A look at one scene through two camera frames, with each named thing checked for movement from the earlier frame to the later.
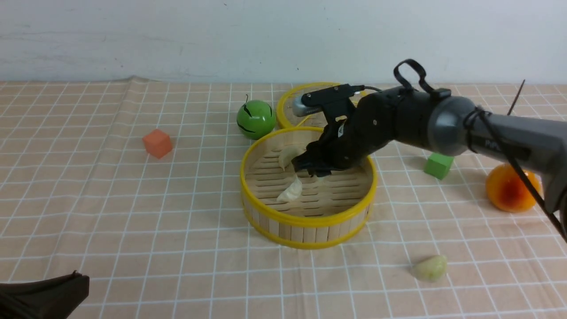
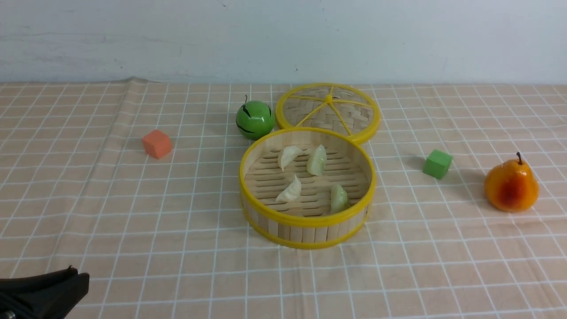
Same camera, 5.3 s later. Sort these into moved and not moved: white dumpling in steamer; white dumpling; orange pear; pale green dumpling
Moved: pale green dumpling
Not moved: white dumpling; white dumpling in steamer; orange pear
